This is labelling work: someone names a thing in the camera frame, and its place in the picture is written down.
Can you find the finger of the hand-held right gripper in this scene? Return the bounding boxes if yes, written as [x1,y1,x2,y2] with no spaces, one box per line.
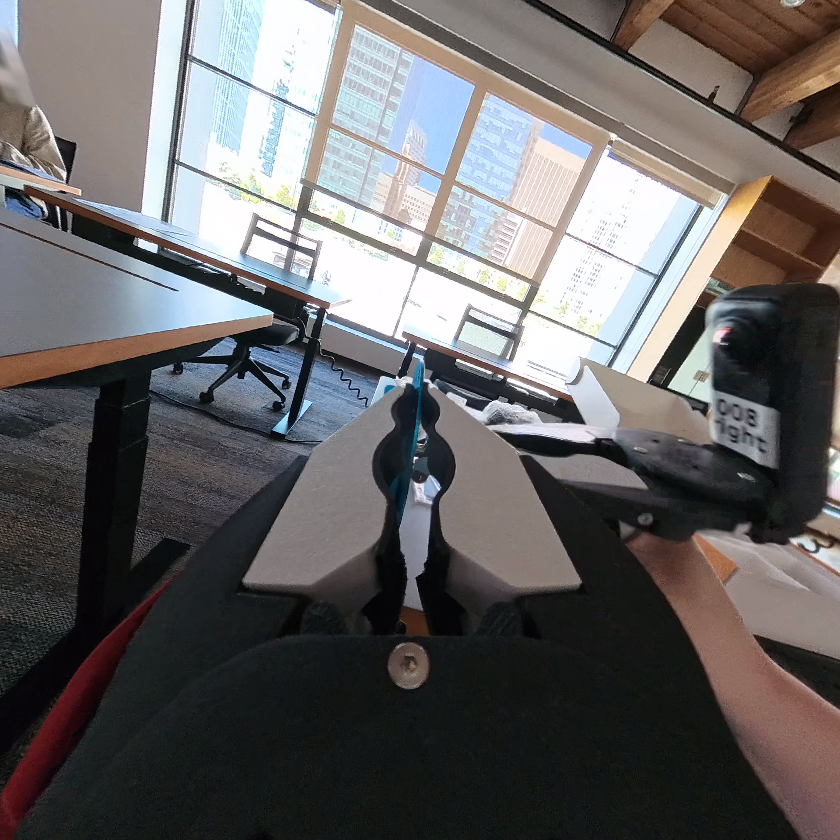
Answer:
[566,357,716,446]
[487,424,652,492]

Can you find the black office chair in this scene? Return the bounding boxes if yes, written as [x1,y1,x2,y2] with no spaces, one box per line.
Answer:
[172,322,309,413]

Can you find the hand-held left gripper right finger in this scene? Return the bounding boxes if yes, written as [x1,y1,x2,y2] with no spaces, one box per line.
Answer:
[425,382,584,636]

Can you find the red plastic bin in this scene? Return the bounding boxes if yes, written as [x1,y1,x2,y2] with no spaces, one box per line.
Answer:
[0,577,168,821]

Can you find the black coiled cable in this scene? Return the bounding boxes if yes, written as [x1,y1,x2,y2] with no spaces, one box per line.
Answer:
[318,351,375,403]

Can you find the wooden shelf unit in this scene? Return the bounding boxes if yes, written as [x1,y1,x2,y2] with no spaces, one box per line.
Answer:
[712,176,840,290]

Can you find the frosted glass door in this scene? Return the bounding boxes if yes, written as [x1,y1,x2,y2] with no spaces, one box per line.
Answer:
[650,282,729,395]

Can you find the blue round metal plate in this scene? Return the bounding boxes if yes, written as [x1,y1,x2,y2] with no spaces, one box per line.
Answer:
[388,357,426,529]

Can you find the dark slat-back chair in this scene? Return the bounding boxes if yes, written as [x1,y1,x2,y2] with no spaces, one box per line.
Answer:
[239,212,324,282]
[453,303,526,361]

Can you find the tall city-view window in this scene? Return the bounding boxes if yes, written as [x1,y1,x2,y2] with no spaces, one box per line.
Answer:
[163,0,736,368]

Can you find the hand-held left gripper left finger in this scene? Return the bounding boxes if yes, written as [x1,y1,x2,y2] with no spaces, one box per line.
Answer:
[241,386,409,636]

